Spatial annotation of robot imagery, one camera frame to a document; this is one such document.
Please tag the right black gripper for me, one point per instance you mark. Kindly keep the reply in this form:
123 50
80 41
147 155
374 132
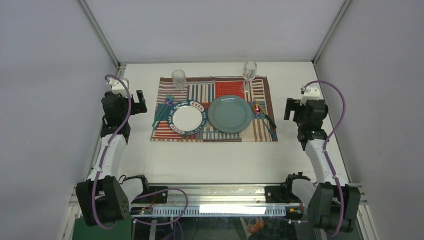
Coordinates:
292 105

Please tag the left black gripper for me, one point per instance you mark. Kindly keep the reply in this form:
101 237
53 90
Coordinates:
137 107

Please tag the iridescent fork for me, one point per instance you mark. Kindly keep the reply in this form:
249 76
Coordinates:
164 111
167 99

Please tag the gold knife dark handle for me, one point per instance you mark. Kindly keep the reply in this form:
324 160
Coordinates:
263 110

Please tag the clear plastic cup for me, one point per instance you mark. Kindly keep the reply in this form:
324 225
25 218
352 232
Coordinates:
179 79

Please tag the iridescent spoon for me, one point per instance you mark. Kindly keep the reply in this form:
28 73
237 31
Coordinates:
264 120

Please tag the white green-rimmed small plate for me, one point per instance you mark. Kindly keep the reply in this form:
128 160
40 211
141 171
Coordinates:
187 117

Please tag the brown striped placemat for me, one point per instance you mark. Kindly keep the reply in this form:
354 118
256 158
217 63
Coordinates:
205 90

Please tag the clear wine glass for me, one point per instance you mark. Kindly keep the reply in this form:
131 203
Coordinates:
248 74

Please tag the large teal plate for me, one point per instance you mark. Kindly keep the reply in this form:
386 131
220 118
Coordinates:
230 114

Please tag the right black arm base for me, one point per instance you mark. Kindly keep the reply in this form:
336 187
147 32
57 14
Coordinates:
275 194

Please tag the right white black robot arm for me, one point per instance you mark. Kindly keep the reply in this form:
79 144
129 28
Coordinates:
331 204

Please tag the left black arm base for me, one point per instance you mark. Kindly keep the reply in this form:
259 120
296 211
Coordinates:
156 194

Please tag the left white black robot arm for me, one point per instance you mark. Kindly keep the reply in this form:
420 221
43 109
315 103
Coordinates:
103 198

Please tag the orange object below table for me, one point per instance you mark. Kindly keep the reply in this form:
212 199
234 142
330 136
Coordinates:
255 224

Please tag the green board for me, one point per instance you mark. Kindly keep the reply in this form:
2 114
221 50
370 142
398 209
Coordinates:
122 230

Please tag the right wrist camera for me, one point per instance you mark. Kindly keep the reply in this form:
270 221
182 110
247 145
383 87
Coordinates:
310 93

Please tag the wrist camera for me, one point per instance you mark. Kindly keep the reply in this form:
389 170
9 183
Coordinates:
118 88
310 93

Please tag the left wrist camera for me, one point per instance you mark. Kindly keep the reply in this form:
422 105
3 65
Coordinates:
118 88

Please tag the aluminium front rail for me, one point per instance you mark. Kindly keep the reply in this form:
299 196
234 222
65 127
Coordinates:
199 194

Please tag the white slotted cable duct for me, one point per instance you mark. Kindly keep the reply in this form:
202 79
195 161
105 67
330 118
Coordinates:
213 210

